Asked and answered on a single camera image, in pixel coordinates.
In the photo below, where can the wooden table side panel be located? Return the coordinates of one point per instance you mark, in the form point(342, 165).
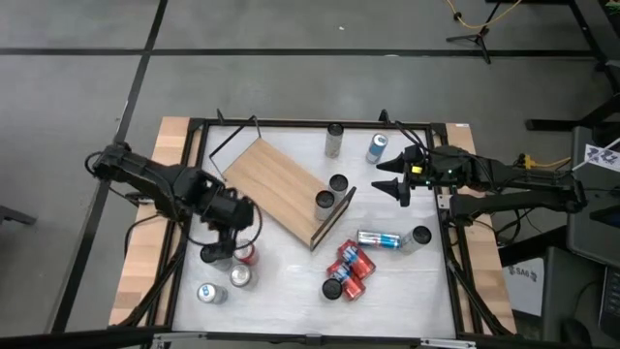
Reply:
point(489, 271)
point(145, 252)

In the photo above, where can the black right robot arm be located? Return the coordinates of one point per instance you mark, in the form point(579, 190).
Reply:
point(508, 177)

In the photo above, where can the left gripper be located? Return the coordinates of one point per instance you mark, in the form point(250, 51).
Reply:
point(230, 208)

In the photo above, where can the silver can with red print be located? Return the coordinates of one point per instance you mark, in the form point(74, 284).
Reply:
point(240, 275)

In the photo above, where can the grey cabinet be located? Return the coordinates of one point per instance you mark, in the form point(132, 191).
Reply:
point(591, 228)

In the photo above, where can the black stand leg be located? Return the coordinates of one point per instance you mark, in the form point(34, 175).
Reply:
point(17, 215)

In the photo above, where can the long silver frame bracket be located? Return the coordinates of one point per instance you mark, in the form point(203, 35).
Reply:
point(448, 343)
point(179, 335)

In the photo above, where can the black desk frame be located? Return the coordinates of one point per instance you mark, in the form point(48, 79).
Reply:
point(588, 31)

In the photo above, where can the dark keyboard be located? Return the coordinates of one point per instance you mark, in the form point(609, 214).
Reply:
point(610, 295)

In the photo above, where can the blue silver Red Bull can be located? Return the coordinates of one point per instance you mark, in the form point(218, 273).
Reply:
point(379, 240)
point(377, 149)
point(208, 292)

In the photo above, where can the printed white paper sign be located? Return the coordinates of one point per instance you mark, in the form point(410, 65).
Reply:
point(603, 157)

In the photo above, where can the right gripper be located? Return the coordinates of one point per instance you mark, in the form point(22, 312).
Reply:
point(424, 167)

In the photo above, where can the black tripod stand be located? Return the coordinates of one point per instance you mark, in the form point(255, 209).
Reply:
point(477, 39)

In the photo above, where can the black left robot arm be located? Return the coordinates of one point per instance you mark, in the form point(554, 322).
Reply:
point(145, 174)

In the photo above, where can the Celsius Tropical Vibe can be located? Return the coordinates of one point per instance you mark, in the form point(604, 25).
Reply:
point(331, 289)

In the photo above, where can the wooden shelf with black frame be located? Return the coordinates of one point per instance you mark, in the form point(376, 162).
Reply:
point(276, 184)

